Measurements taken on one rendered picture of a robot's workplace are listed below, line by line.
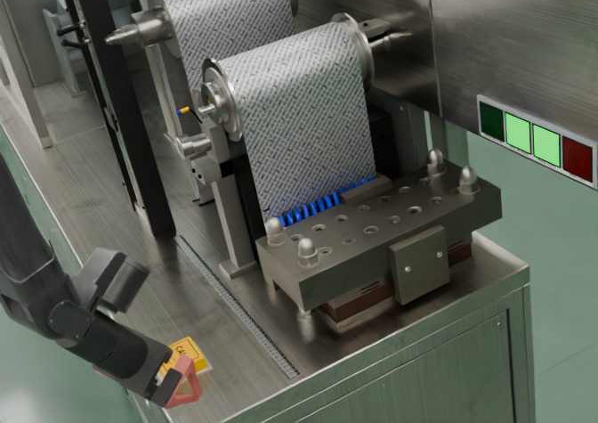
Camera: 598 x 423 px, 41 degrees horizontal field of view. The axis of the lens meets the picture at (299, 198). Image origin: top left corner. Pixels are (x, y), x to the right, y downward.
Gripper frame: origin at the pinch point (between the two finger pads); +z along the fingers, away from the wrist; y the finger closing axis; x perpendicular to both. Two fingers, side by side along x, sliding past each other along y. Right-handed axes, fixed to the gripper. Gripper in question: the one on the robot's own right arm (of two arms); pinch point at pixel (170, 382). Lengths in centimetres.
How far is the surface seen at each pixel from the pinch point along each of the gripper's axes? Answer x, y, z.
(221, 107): -42.5, 20.0, 0.3
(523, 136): -55, -24, 16
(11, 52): -57, 120, 16
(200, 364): -5.3, 12.7, 18.3
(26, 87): -52, 119, 25
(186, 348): -6.6, 16.7, 17.9
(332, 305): -23.4, -0.7, 24.6
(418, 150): -61, 5, 36
